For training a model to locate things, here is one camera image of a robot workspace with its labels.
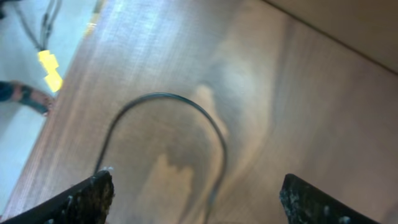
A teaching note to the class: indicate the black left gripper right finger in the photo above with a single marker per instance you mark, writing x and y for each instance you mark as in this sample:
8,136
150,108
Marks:
304,203

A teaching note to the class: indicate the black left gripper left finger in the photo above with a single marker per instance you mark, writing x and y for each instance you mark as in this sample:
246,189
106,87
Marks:
86,202

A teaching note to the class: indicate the yellow connector plug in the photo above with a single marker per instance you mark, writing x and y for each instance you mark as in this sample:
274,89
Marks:
50,65

